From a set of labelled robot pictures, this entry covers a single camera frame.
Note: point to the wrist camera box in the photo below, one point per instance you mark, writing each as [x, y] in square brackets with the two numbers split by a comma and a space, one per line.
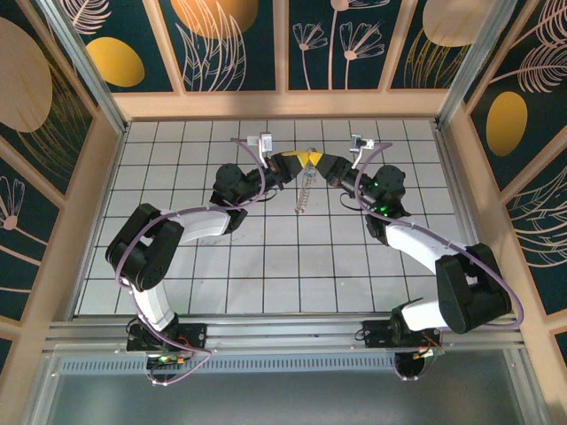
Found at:
[361, 144]
[262, 142]

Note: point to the slotted metal cover strip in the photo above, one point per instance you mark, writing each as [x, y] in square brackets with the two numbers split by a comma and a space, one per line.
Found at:
[266, 365]

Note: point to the wall panel with large circle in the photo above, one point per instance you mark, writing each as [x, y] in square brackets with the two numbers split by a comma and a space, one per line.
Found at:
[26, 88]

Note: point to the long aluminium frame rail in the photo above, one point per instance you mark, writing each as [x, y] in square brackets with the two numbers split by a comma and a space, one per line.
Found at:
[283, 336]

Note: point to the wall panel with leaf outlines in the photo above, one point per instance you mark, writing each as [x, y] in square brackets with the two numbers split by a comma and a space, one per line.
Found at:
[221, 53]

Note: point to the aluminium side rail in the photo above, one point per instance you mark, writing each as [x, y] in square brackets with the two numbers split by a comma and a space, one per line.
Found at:
[452, 177]

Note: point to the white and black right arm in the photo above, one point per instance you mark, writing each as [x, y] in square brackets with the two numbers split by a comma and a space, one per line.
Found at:
[416, 243]

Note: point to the wall panel with yellow lines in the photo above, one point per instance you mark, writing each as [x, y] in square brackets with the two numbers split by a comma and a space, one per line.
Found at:
[425, 53]

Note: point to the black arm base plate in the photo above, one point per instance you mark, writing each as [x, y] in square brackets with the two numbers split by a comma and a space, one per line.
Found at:
[195, 334]
[374, 334]

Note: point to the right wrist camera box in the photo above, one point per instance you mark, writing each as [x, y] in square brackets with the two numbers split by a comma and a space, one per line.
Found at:
[361, 144]

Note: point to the wall panel with flower outlines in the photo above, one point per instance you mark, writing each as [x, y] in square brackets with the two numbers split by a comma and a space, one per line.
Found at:
[345, 44]

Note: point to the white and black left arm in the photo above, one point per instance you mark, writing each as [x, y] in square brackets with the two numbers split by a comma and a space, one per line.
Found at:
[204, 223]

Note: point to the aluminium frame post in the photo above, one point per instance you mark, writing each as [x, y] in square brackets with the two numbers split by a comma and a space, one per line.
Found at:
[86, 66]
[471, 66]

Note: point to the small controller board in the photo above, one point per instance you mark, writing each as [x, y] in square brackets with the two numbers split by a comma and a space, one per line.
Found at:
[432, 352]
[170, 359]

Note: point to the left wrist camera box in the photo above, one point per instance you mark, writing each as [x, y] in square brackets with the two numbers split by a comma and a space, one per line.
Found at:
[262, 142]

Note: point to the grey metal tray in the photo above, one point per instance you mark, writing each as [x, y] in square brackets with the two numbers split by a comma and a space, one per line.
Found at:
[283, 398]

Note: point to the dark floral wall panel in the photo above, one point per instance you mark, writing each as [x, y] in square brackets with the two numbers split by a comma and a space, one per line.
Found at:
[22, 248]
[540, 230]

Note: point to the wall panel with yellow oval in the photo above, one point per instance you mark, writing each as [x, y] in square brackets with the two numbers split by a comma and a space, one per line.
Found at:
[115, 62]

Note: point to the clear plastic bag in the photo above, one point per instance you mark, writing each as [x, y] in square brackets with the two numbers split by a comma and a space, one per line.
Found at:
[303, 197]

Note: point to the wall panel with feather outline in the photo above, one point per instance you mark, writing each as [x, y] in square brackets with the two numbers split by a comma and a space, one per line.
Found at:
[507, 124]

